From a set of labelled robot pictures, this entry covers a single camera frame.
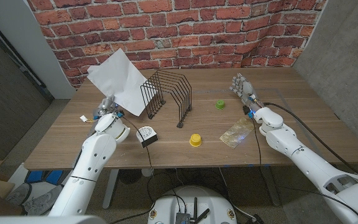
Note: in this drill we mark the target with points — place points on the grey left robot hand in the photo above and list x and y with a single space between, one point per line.
107 107

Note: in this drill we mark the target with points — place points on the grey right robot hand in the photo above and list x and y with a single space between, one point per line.
246 91

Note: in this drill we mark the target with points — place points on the white paper sheet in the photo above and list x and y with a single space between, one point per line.
120 77

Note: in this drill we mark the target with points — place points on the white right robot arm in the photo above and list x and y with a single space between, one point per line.
309 168

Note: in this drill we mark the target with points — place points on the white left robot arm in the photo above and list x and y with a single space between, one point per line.
89 168

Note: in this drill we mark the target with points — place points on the white and black stopwatch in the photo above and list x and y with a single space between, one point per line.
149 137

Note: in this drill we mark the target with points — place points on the gold foil sheet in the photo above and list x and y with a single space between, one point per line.
236 133

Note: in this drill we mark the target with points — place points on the red brick printed backdrop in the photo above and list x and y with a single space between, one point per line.
228 31

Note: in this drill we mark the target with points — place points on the yellow plastic cup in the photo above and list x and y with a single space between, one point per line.
195 140

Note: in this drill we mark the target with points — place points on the black round floor stand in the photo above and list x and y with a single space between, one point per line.
129 176

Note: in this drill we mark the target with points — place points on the metal table leg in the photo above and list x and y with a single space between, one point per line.
110 186
270 186

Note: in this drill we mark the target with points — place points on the grey sneaker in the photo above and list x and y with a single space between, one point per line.
19 194
45 199

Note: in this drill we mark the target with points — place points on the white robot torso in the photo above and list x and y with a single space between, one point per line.
166 205

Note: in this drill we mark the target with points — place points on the grey electronics box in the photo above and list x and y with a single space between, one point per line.
182 218

